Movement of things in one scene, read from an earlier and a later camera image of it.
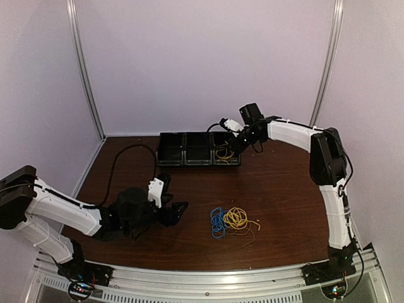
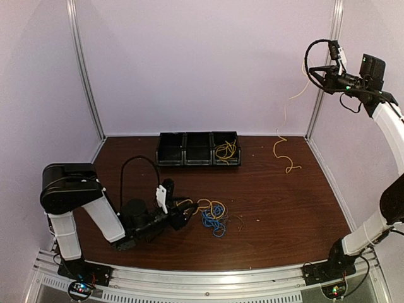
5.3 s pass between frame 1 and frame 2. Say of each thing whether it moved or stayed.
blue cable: moved
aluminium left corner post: stayed
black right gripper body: moved
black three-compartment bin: stayed
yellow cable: moved
